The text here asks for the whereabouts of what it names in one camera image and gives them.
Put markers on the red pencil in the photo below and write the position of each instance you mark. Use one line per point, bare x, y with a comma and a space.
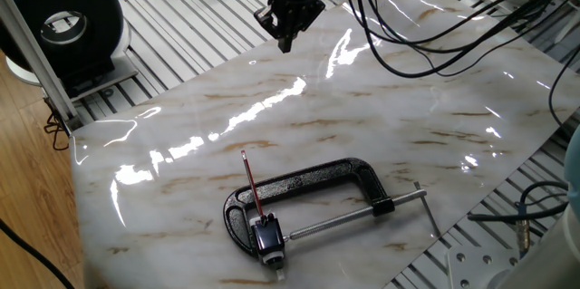
252, 185

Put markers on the marble pattern mat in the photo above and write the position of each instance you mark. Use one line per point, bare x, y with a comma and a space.
362, 144

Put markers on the black metal C-clamp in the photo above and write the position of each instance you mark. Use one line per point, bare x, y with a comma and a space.
317, 178

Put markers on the white perforated mounting plate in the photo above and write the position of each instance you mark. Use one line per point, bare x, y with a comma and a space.
476, 266

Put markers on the grey metal base plate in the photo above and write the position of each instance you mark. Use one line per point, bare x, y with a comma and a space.
120, 76

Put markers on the aluminium frame post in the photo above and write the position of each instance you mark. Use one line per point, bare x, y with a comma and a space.
41, 67

